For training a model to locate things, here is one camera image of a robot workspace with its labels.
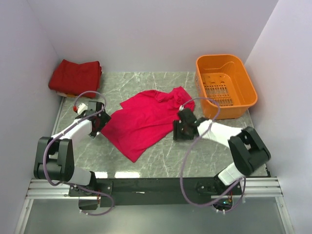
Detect pink t shirt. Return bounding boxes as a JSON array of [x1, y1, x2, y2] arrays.
[[101, 87, 195, 163]]

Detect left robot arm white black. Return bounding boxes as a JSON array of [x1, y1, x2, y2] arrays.
[[34, 101, 111, 196]]

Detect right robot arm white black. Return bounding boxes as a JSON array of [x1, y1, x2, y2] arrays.
[[173, 108, 271, 195]]

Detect folded yellow white garment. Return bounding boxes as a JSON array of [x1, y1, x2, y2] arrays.
[[56, 92, 77, 98]]

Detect folded dark red t shirt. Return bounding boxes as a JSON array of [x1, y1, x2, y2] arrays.
[[48, 59, 102, 96]]

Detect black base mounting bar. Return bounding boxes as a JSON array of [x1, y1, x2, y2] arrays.
[[68, 177, 244, 208]]

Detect orange plastic basket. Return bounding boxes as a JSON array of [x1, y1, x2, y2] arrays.
[[195, 54, 257, 120]]

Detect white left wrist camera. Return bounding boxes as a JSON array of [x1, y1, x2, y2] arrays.
[[73, 103, 88, 115]]

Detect aluminium frame rail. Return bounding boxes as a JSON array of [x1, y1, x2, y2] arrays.
[[25, 177, 283, 199]]

